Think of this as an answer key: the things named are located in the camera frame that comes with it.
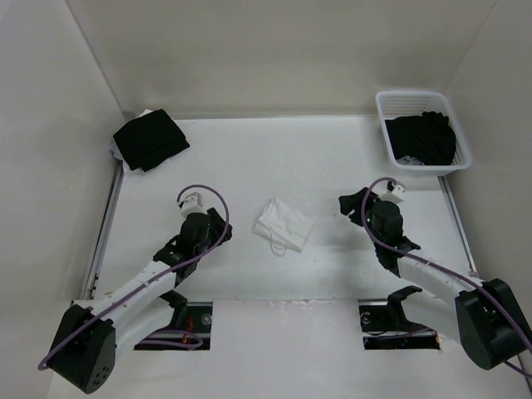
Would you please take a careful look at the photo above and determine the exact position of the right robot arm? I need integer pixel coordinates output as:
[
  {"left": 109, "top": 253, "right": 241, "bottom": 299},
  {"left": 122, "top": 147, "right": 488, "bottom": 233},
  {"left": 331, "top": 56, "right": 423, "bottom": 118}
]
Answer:
[{"left": 338, "top": 178, "right": 531, "bottom": 370}]

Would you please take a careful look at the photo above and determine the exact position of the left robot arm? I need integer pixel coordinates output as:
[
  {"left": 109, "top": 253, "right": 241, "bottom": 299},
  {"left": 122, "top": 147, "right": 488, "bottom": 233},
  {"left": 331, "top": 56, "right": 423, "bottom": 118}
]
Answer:
[{"left": 41, "top": 208, "right": 232, "bottom": 394}]

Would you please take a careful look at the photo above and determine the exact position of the black tank top in basket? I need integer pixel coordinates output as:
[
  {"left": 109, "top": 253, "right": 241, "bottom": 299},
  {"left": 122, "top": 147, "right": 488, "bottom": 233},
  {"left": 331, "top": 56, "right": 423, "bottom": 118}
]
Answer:
[{"left": 385, "top": 111, "right": 456, "bottom": 166}]

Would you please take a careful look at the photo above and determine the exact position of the folded black tank top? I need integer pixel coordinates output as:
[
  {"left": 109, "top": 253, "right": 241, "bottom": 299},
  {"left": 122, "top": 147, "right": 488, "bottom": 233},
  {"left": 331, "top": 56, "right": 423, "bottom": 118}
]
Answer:
[{"left": 113, "top": 109, "right": 190, "bottom": 172}]

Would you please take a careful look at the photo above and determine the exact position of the grey garment in basket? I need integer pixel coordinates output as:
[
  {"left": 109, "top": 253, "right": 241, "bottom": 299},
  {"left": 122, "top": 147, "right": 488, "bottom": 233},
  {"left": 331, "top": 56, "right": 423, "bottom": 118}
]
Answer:
[{"left": 396, "top": 155, "right": 425, "bottom": 167}]

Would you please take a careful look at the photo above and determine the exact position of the white plastic laundry basket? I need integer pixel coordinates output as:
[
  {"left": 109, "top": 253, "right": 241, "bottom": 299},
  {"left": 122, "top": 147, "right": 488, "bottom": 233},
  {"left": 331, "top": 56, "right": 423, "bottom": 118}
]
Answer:
[{"left": 375, "top": 90, "right": 472, "bottom": 176}]

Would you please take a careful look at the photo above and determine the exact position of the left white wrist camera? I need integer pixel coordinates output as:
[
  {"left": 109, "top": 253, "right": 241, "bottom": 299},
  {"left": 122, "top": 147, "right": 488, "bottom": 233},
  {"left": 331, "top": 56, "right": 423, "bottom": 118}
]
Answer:
[{"left": 179, "top": 192, "right": 204, "bottom": 219}]

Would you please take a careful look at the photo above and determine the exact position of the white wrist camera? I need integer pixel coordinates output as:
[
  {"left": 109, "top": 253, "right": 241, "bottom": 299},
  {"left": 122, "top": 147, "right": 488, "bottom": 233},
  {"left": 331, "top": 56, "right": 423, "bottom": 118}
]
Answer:
[
  {"left": 386, "top": 181, "right": 406, "bottom": 204},
  {"left": 179, "top": 192, "right": 204, "bottom": 219}
]

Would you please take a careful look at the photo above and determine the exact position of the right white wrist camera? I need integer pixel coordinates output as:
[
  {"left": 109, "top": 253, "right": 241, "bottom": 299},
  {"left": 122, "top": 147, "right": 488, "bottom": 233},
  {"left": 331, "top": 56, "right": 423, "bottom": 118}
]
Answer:
[{"left": 386, "top": 181, "right": 406, "bottom": 204}]

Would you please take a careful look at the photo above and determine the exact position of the left aluminium table rail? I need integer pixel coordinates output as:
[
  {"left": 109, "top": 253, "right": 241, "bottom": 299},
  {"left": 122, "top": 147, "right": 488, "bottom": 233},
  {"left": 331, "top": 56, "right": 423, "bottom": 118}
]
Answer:
[{"left": 80, "top": 160, "right": 124, "bottom": 300}]

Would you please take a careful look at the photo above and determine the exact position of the aluminium table rail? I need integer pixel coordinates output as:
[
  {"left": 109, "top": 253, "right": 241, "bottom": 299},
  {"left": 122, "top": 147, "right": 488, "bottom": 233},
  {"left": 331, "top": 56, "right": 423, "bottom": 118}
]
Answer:
[
  {"left": 438, "top": 176, "right": 479, "bottom": 278},
  {"left": 80, "top": 160, "right": 124, "bottom": 300}
]

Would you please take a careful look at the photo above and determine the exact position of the right aluminium table rail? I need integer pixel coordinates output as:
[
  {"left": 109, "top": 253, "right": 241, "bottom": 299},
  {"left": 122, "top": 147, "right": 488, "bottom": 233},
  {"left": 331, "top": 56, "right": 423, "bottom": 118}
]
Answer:
[{"left": 438, "top": 176, "right": 479, "bottom": 278}]

